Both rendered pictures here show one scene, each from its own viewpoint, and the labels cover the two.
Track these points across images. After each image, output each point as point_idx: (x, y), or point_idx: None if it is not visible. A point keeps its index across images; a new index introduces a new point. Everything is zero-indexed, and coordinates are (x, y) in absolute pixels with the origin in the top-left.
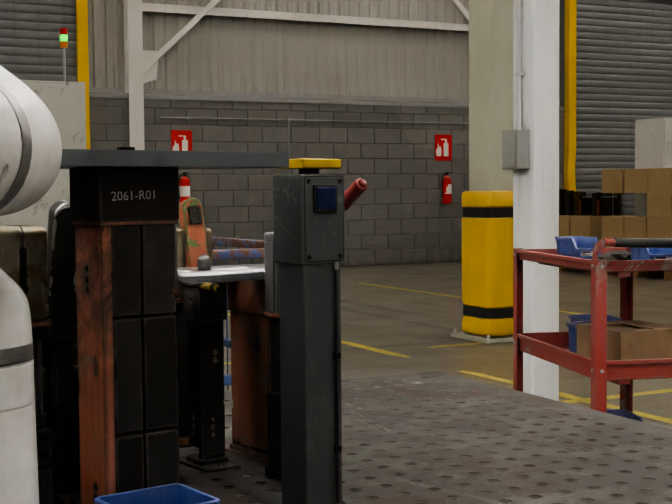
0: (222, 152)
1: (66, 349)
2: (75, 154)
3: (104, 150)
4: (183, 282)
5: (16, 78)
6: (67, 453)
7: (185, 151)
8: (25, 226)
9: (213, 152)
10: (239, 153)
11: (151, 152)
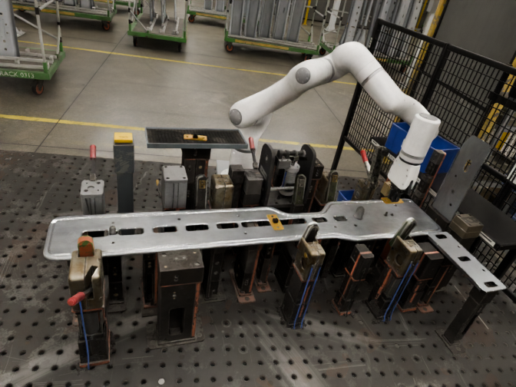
0: (170, 127)
1: None
2: (216, 130)
3: (208, 128)
4: (159, 191)
5: (239, 100)
6: None
7: (183, 127)
8: (218, 174)
9: (173, 127)
10: (163, 127)
11: (193, 128)
